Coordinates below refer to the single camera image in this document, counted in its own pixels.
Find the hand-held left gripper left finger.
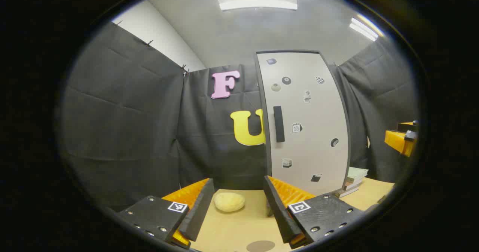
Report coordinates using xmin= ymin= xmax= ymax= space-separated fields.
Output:
xmin=116 ymin=178 xmax=216 ymax=249

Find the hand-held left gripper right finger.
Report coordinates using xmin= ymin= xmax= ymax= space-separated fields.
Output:
xmin=263 ymin=175 xmax=365 ymax=249

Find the dark grey cabinet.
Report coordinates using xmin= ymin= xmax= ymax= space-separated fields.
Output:
xmin=255 ymin=50 xmax=352 ymax=197

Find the black door handle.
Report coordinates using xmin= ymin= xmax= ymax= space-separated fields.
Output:
xmin=273 ymin=106 xmax=285 ymax=143

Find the light grey cabinet door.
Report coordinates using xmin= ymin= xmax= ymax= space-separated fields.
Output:
xmin=257 ymin=52 xmax=349 ymax=196

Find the pale green book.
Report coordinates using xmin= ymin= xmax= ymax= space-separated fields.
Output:
xmin=346 ymin=167 xmax=369 ymax=184

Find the narrow ceiling light panel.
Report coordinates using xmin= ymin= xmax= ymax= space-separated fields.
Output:
xmin=349 ymin=15 xmax=385 ymax=42

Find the black backdrop cloth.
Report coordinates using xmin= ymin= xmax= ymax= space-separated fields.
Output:
xmin=60 ymin=22 xmax=419 ymax=212

